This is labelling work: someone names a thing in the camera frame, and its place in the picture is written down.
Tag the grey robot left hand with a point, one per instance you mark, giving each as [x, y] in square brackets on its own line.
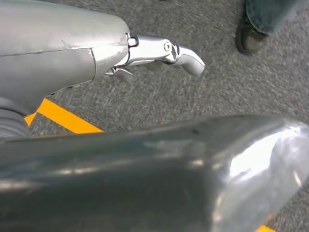
[48, 48]

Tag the yellow floor tape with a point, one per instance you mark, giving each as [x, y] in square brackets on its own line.
[65, 118]
[264, 229]

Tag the grey robot body shell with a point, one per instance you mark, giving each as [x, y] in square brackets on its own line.
[145, 179]

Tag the person's shoe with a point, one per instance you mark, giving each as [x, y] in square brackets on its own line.
[249, 38]

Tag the person's leg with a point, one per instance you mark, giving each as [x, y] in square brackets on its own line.
[270, 16]

